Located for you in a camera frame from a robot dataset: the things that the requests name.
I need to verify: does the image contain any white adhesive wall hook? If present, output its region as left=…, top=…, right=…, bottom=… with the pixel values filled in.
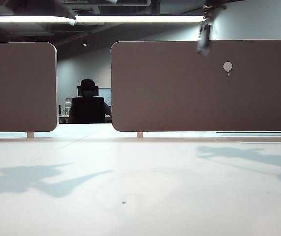
left=222, top=61, right=234, bottom=79

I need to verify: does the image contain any key bunch with black fob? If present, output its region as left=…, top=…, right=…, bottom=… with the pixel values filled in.
left=196, top=5, right=215, bottom=56

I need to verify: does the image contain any seated person in dark clothes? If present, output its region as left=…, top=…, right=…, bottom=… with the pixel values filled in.
left=68, top=78, right=112, bottom=123

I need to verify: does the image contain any grey desk divider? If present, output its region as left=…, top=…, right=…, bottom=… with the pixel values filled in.
left=110, top=40, right=281, bottom=133
left=0, top=41, right=59, bottom=133

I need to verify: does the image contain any left grey desk divider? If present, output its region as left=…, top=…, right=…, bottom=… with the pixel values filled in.
left=0, top=41, right=59, bottom=133

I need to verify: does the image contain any black office chair with headrest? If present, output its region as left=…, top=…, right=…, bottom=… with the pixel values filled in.
left=70, top=86, right=106, bottom=124

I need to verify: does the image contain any white object on far desk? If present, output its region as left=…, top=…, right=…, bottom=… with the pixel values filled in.
left=64, top=97, right=73, bottom=115

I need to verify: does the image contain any long ceiling light strip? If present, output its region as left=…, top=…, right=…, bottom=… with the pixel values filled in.
left=0, top=15, right=206, bottom=24

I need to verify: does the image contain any computer monitor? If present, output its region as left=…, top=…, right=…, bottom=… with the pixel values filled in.
left=98, top=88, right=112, bottom=107

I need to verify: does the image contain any right grey desk divider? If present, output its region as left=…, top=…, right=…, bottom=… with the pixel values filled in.
left=110, top=40, right=281, bottom=133

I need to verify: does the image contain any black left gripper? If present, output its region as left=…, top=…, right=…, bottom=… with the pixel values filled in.
left=5, top=0, right=79, bottom=26

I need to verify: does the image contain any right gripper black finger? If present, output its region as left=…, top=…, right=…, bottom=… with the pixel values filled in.
left=203, top=0, right=228, bottom=11

